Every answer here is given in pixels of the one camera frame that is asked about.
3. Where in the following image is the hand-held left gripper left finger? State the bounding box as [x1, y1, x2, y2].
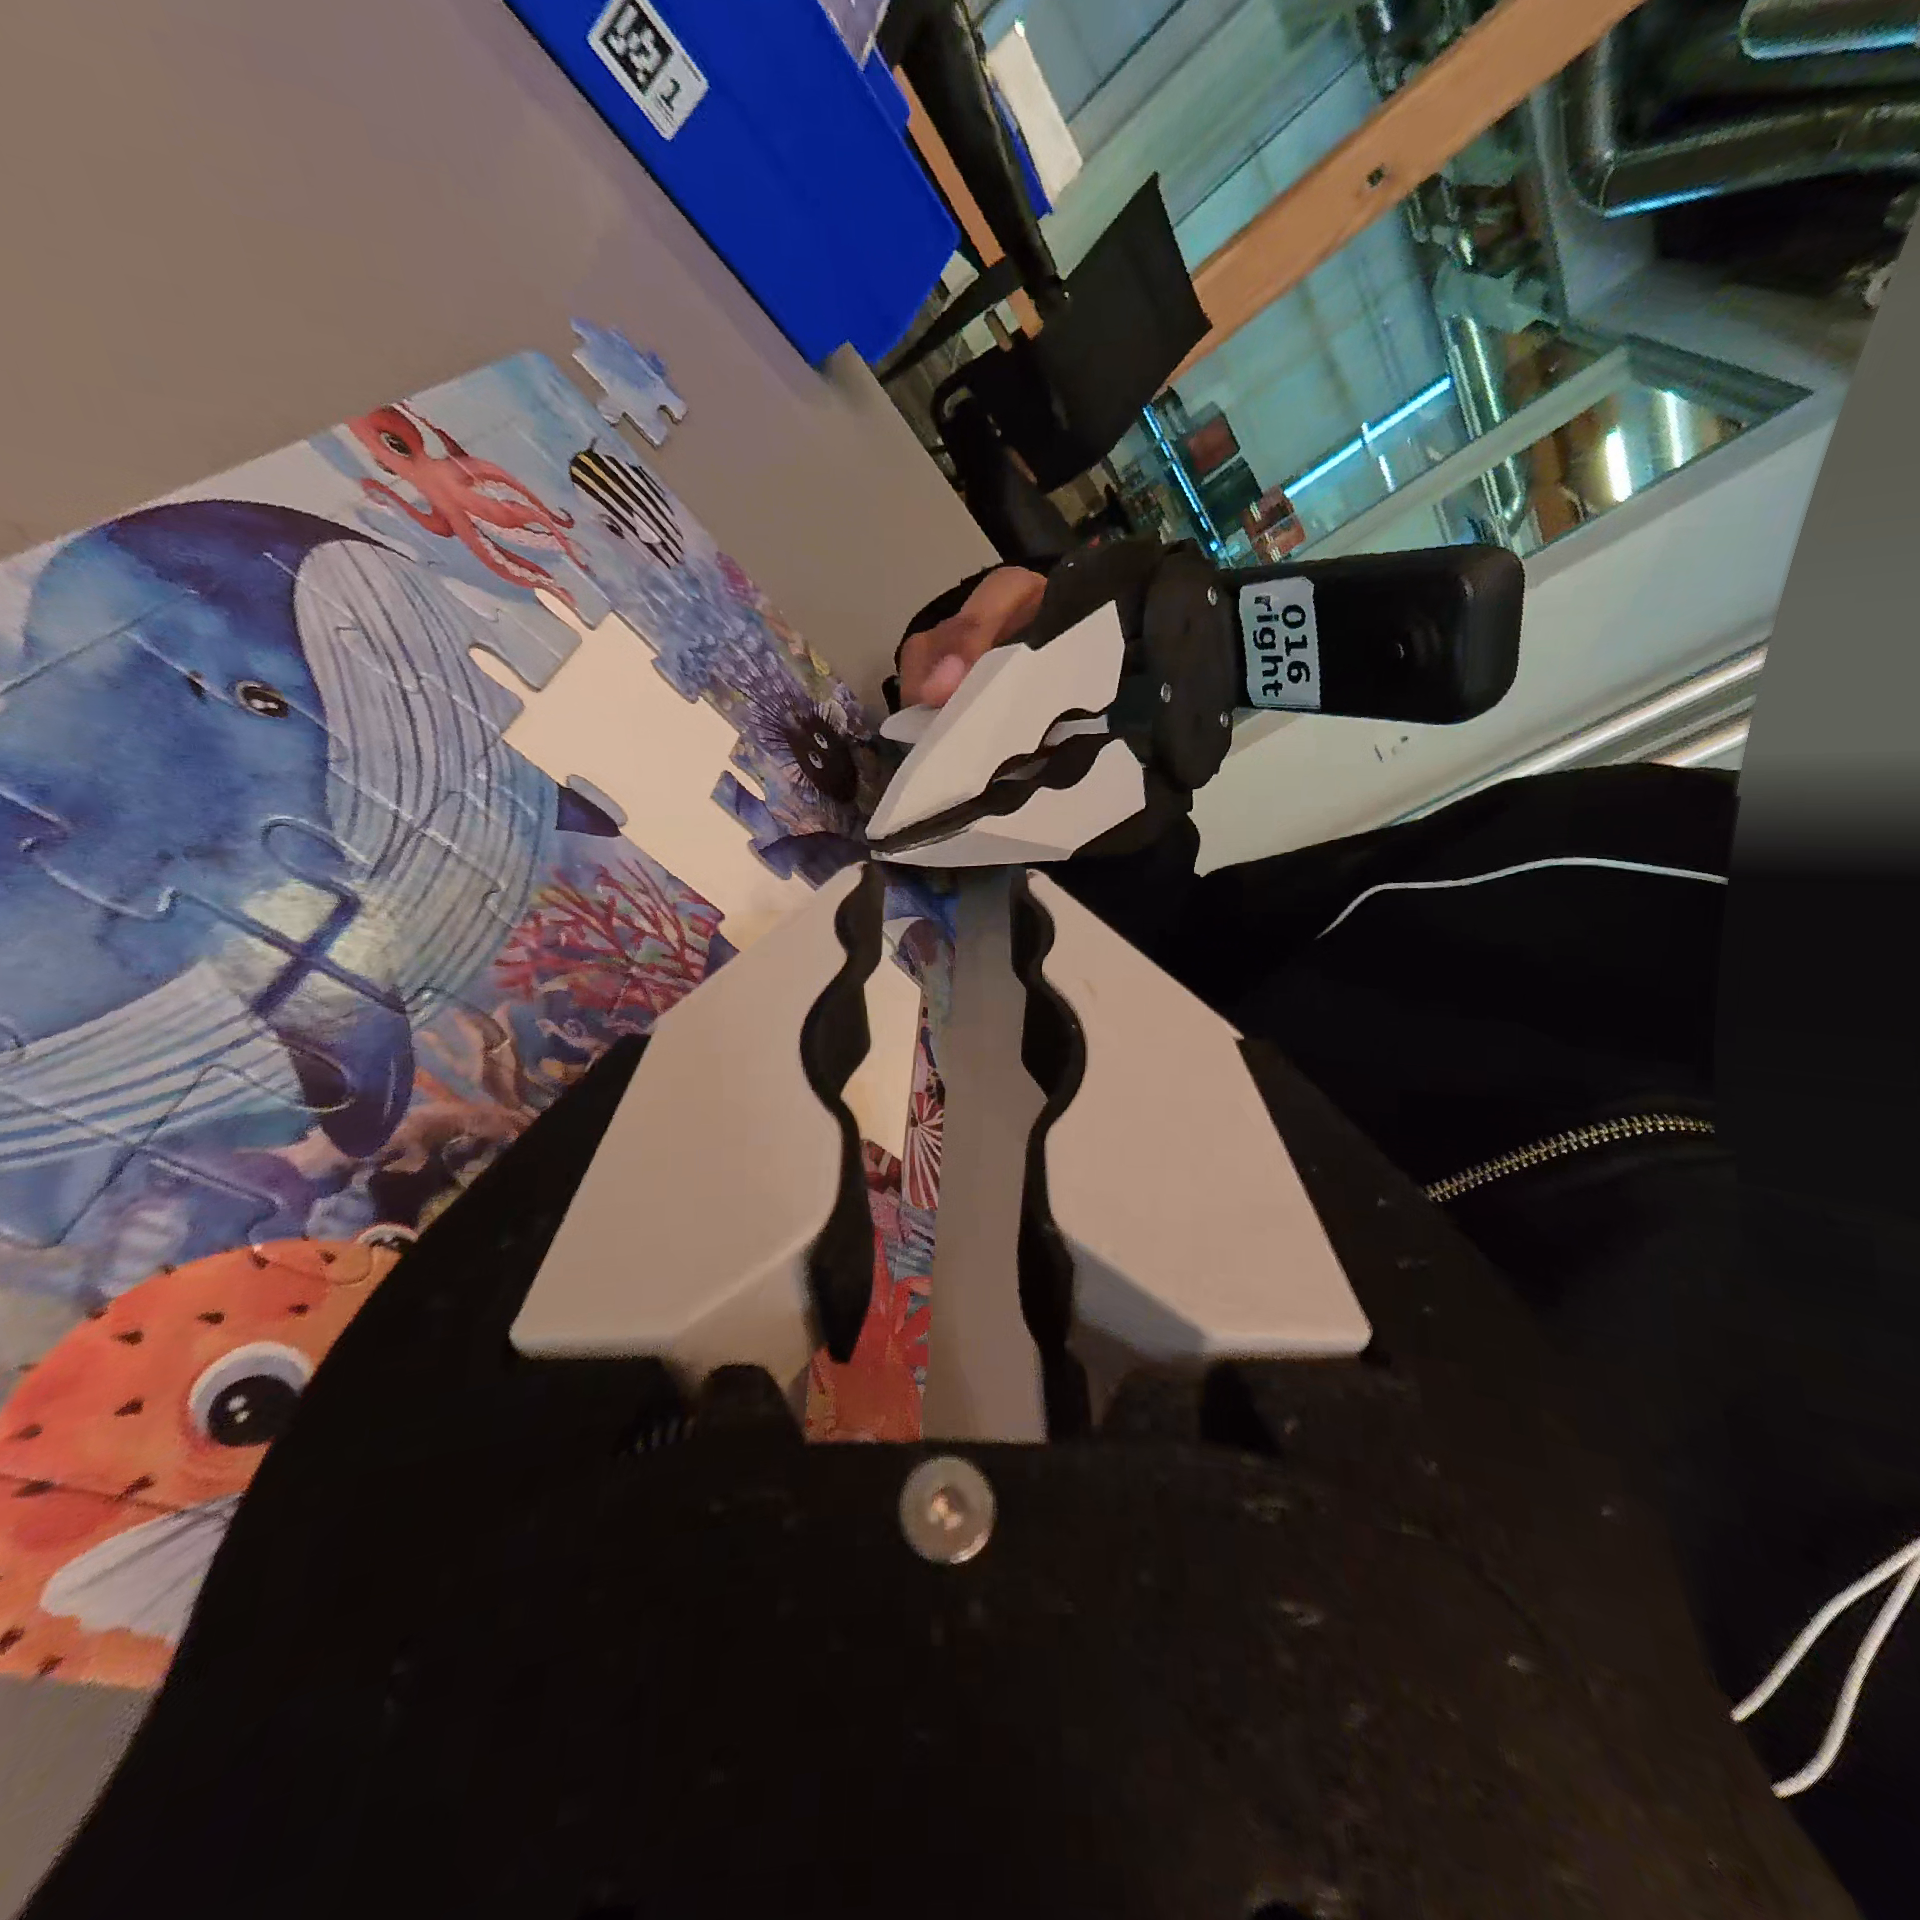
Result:
[510, 860, 889, 1420]

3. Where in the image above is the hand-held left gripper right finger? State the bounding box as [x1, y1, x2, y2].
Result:
[1017, 867, 1373, 1425]

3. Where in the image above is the assembled sea jigsaw puzzle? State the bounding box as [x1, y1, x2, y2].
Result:
[0, 348, 962, 1689]

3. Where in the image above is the white drawstring cord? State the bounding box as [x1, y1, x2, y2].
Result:
[1318, 855, 1730, 942]
[1727, 1533, 1920, 1799]

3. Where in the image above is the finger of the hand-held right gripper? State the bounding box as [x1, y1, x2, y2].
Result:
[896, 732, 1154, 872]
[865, 596, 1133, 840]

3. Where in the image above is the blue plastic bin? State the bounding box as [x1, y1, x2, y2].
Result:
[503, 0, 962, 367]

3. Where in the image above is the wooden beam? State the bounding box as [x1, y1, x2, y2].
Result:
[1169, 0, 1653, 377]

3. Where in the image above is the blue lilac puzzle piece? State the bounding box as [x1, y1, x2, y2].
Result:
[568, 317, 687, 447]

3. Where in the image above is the black office chair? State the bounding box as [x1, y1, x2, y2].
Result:
[885, 0, 1214, 557]

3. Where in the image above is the person's right hand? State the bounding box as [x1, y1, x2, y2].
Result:
[903, 567, 1055, 710]

